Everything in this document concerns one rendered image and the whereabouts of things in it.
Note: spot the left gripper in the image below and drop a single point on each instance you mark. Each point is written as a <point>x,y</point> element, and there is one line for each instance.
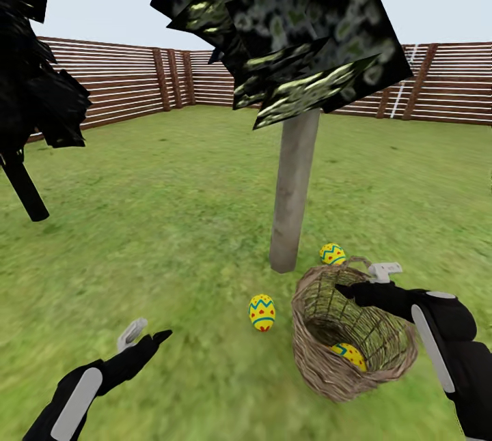
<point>138,355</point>

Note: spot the easter egg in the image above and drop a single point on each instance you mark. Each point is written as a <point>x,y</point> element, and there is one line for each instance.
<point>262,312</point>
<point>332,254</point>
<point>348,351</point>

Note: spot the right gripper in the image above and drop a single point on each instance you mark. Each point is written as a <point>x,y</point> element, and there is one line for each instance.
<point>367,294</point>

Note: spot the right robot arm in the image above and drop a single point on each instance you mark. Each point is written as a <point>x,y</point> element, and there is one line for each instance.
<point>448,330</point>

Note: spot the wicker basket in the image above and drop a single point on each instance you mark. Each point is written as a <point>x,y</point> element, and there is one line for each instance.
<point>326,372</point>

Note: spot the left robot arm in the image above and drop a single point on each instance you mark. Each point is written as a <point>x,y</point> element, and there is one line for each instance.
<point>64,418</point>

